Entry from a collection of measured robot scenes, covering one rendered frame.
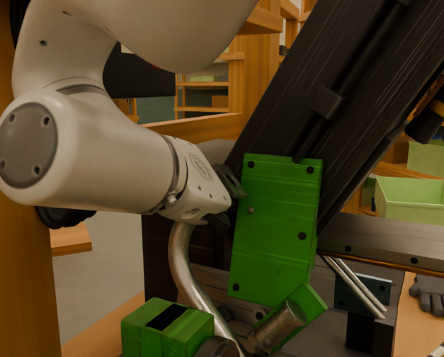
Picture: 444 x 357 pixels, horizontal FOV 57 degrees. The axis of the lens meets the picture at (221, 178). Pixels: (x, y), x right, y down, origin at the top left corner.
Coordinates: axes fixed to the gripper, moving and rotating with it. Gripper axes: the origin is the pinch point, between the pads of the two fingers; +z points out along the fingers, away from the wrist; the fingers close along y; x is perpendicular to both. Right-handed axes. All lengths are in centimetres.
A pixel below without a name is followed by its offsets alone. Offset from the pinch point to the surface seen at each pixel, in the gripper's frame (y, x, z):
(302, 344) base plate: -24.4, 10.8, 27.6
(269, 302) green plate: -16.0, 3.8, 4.7
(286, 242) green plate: -10.8, -3.1, 4.0
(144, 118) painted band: 583, 321, 828
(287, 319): -19.1, 1.7, 1.0
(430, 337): -36, -8, 40
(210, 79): 495, 108, 761
